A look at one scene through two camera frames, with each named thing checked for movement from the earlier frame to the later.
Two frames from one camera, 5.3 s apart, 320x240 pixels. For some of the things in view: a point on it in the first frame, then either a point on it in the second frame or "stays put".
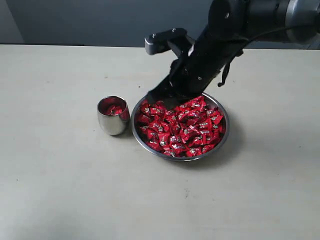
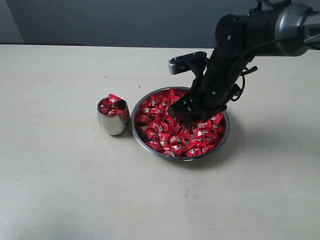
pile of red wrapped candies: (189, 129) stays put
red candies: (112, 106) stays put
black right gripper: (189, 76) → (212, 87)
